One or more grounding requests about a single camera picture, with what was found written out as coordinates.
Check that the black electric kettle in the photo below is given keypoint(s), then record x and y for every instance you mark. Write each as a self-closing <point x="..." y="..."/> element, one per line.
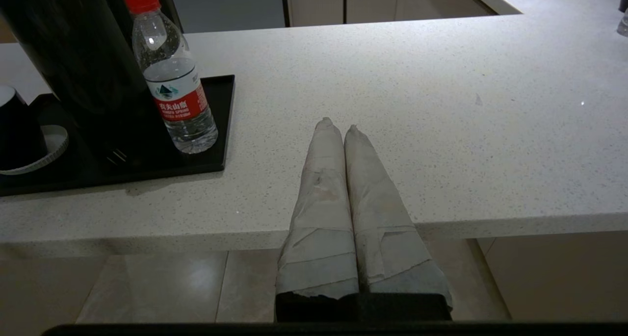
<point x="73" y="56"/>

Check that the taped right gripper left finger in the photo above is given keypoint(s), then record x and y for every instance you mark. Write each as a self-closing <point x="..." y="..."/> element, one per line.
<point x="321" y="218"/>

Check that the white round saucer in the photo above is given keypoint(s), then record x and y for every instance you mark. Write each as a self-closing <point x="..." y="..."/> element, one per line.
<point x="58" y="144"/>

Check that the grey counter drawer unit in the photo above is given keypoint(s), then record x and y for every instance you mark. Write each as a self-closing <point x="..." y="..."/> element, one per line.
<point x="441" y="0"/>

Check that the black rectangular serving tray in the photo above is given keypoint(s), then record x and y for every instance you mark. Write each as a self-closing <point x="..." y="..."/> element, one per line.
<point x="216" y="154"/>

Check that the grey panelled refrigerator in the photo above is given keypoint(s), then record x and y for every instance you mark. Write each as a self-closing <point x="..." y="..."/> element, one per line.
<point x="225" y="7"/>

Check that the grey lower cabinet door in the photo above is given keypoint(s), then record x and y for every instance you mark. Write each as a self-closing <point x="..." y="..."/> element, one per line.
<point x="370" y="2"/>
<point x="316" y="2"/>

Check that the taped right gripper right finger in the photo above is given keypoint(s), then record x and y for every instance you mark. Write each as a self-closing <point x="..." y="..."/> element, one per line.
<point x="382" y="228"/>

